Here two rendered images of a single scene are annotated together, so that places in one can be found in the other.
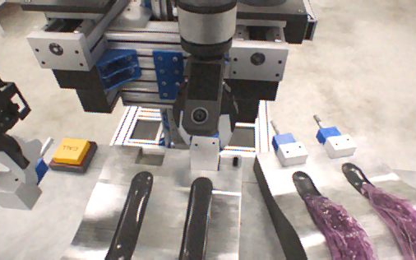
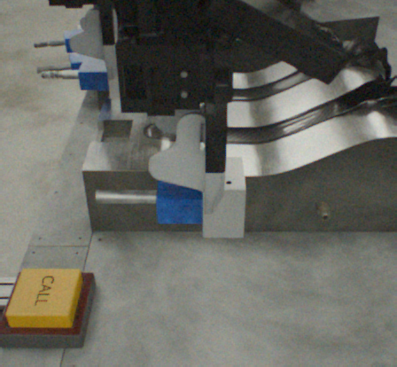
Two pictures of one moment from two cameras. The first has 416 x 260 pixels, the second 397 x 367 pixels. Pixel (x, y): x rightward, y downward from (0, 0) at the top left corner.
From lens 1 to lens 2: 0.75 m
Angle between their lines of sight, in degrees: 69
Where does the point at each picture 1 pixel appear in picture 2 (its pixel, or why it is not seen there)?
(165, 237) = (236, 110)
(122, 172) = (145, 149)
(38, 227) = (221, 314)
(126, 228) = (231, 141)
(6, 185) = (231, 168)
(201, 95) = not seen: outside the picture
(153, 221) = not seen: hidden behind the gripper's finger
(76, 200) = (159, 277)
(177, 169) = not seen: hidden behind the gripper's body
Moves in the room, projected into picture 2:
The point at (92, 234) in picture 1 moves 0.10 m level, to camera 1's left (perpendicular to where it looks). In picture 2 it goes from (248, 160) to (266, 218)
